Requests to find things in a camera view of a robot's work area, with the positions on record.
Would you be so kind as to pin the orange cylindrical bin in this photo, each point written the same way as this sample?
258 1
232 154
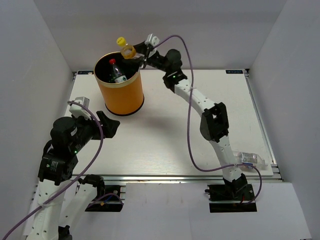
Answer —
121 99

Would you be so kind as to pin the blue-label clear bottle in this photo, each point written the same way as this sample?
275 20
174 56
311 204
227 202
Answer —
250 159

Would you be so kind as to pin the left blue corner sticker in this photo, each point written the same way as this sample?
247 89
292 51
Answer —
85 72

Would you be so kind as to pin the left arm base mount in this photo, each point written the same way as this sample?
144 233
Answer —
108 198

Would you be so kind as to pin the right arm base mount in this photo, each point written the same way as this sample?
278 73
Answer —
220 201

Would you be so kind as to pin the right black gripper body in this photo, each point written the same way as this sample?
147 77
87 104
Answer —
157 60

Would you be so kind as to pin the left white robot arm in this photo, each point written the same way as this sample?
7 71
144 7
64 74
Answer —
61 201

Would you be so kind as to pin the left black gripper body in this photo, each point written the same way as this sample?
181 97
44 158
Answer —
88 129

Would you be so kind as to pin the large red-label clear bottle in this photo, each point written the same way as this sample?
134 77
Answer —
117 75

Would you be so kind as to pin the blue corner sticker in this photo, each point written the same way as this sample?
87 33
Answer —
234 71
85 72

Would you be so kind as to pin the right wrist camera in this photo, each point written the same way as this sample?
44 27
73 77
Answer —
152 40

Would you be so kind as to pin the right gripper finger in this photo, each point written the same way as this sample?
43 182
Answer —
134 63
140 49

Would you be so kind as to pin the right blue corner sticker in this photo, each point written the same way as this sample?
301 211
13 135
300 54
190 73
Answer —
234 71

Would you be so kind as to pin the yellow-cap orange-label bottle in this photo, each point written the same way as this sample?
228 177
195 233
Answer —
128 51

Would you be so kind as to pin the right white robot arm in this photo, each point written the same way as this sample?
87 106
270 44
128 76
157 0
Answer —
214 123

